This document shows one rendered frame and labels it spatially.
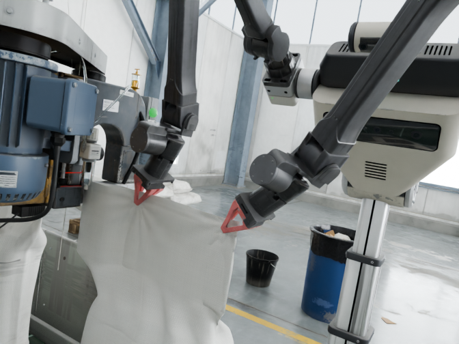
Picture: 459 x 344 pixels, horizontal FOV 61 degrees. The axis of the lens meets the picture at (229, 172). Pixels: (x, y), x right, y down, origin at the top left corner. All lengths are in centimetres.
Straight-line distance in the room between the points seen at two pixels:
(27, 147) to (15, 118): 5
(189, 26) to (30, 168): 42
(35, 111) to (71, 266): 109
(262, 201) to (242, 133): 889
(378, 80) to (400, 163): 53
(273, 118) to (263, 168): 890
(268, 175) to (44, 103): 39
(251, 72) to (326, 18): 208
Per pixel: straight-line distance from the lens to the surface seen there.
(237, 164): 966
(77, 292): 172
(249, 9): 101
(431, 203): 876
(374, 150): 115
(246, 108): 966
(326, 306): 310
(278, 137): 948
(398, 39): 65
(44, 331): 177
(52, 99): 70
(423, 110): 107
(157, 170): 94
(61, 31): 75
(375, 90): 67
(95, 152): 101
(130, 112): 116
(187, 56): 87
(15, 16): 72
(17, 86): 73
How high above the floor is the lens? 126
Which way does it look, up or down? 5 degrees down
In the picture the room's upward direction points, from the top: 9 degrees clockwise
